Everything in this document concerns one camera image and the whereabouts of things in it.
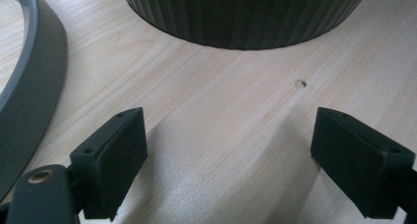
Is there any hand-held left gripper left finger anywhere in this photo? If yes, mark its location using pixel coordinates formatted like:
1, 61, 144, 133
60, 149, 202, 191
69, 106, 149, 222

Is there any grey plastic bin ring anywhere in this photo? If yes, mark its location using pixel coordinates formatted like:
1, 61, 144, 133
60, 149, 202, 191
0, 0, 69, 202

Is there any dark grey ribbed trash bin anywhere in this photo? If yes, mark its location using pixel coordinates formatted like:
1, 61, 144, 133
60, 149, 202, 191
120, 0, 372, 51

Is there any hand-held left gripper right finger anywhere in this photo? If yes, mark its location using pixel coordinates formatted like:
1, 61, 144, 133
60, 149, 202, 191
310, 106, 417, 220

